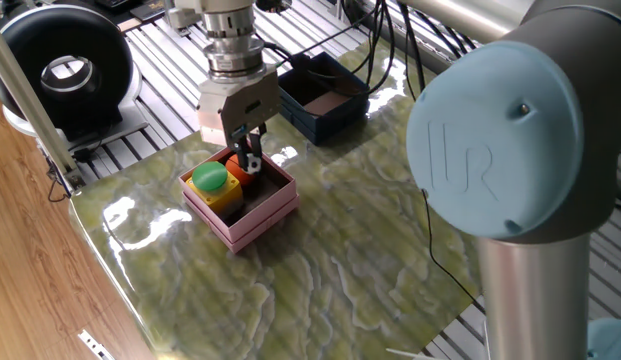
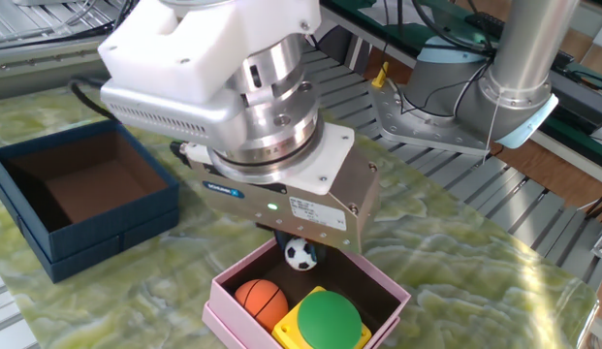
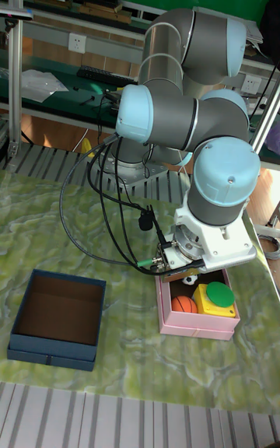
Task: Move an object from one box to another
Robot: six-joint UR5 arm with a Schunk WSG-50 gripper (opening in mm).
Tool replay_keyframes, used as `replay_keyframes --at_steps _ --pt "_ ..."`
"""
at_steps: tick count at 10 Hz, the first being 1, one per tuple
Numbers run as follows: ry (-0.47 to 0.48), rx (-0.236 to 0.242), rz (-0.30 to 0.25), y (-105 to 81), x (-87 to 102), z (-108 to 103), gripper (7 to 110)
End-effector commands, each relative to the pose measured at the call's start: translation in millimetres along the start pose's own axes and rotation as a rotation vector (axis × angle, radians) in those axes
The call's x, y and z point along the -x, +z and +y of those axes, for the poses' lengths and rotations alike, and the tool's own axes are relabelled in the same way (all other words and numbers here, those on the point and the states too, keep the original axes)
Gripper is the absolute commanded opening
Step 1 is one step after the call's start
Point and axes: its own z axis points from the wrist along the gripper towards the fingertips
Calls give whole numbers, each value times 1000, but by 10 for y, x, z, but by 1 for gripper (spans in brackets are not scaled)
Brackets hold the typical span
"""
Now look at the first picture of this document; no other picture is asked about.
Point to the dark blue cardboard box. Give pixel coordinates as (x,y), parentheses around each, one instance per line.
(335,125)

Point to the slanted aluminium frame post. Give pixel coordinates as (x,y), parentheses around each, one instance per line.
(25,95)

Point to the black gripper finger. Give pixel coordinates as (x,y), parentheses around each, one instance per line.
(241,152)
(257,142)

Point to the small toy soccer ball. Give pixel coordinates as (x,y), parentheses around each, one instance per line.
(253,165)

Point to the yellow box with green button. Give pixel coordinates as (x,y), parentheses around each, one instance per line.
(217,187)

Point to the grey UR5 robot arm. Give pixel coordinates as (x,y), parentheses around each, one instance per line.
(495,140)

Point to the pink cardboard box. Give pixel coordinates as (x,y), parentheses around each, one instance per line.
(260,220)

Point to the orange toy basketball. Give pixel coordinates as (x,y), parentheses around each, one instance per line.
(237,172)

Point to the white metal bracket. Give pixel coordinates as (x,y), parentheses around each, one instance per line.
(95,345)

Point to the grey aluminium table rail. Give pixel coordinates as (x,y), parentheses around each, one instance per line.
(430,55)

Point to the silver Schunk gripper body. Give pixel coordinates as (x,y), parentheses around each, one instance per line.
(240,110)

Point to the green marble pattern sheet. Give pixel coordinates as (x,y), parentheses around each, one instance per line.
(340,225)

